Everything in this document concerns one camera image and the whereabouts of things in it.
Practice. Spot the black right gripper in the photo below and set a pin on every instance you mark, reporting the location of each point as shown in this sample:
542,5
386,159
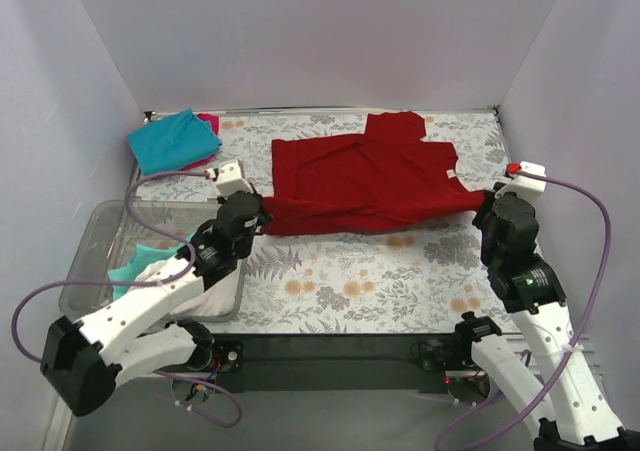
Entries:
486,207

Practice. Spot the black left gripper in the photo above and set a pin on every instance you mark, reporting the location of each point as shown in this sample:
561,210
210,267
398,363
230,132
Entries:
258,213

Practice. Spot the dark red t shirt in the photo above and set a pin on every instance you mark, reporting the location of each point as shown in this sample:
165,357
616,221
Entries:
387,178

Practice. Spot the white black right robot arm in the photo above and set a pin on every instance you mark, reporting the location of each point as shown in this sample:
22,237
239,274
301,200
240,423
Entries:
560,402

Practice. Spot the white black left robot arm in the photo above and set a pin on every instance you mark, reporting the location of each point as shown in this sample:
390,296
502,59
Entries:
130,317

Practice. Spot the white t shirt in bin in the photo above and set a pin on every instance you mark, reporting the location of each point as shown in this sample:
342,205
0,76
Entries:
216,304

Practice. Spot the folded teal t shirt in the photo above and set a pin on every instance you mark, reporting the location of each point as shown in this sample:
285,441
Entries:
172,142

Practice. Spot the folded pink t shirt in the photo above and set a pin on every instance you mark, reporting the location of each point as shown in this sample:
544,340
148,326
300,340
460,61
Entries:
213,123

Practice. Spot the floral patterned table mat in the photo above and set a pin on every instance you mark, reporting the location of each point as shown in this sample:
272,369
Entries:
413,281

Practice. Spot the light teal t shirt in bin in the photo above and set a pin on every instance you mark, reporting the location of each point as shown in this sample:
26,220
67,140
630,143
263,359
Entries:
142,257

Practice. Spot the clear plastic bin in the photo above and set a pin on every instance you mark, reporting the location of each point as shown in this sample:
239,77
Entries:
110,239

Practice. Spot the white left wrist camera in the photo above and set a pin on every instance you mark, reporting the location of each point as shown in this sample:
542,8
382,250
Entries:
229,178

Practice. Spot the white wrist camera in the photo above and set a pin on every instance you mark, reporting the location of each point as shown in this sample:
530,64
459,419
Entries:
527,180
229,178

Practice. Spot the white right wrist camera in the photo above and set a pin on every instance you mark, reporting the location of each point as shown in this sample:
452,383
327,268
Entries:
527,180

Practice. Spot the aluminium frame rail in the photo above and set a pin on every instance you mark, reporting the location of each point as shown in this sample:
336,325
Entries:
85,381

